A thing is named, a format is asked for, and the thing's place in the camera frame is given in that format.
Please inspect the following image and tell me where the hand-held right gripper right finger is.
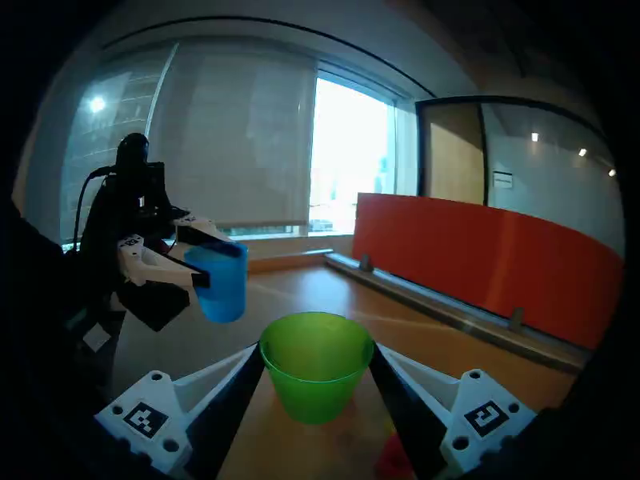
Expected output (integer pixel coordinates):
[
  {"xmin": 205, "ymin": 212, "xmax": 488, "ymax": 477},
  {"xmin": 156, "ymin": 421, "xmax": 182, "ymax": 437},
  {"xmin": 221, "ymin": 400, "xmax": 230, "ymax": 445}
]
[{"xmin": 369, "ymin": 342, "xmax": 538, "ymax": 480}]

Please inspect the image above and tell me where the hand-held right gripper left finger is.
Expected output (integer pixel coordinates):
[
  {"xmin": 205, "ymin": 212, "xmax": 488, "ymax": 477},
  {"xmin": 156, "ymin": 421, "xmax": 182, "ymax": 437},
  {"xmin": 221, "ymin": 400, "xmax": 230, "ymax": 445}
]
[{"xmin": 94, "ymin": 343, "xmax": 266, "ymax": 480}]

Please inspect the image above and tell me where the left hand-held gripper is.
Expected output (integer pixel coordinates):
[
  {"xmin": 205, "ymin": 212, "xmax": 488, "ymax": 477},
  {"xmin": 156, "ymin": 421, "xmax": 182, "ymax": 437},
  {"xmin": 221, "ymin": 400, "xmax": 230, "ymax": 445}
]
[{"xmin": 79, "ymin": 132, "xmax": 237, "ymax": 332}]

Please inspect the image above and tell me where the blue plastic cup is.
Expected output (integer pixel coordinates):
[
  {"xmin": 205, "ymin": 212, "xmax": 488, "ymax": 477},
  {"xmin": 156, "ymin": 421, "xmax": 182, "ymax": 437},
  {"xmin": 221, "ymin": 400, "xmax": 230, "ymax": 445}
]
[{"xmin": 183, "ymin": 241, "xmax": 250, "ymax": 323}]

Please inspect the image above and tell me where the green plastic cup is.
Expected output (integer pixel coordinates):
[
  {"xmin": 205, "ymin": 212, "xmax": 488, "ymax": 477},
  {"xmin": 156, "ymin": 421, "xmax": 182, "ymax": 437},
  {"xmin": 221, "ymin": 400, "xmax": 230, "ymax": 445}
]
[{"xmin": 258, "ymin": 311, "xmax": 375, "ymax": 426}]

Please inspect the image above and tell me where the red plastic cup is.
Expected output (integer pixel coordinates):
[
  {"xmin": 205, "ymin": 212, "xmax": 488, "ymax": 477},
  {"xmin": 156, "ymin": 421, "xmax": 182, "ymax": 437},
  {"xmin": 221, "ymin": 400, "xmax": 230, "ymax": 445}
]
[{"xmin": 375, "ymin": 432, "xmax": 415, "ymax": 480}]

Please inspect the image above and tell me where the red desk screen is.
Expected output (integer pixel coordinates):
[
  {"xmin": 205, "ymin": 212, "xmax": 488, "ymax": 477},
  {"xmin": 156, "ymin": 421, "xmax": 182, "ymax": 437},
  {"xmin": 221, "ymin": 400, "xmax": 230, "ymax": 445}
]
[{"xmin": 325, "ymin": 192, "xmax": 626, "ymax": 372}]

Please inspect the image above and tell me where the black cable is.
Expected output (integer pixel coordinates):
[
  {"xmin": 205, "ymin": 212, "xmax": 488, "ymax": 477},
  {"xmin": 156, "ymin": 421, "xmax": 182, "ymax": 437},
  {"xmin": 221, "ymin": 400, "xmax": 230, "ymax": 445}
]
[{"xmin": 73, "ymin": 166, "xmax": 117, "ymax": 254}]

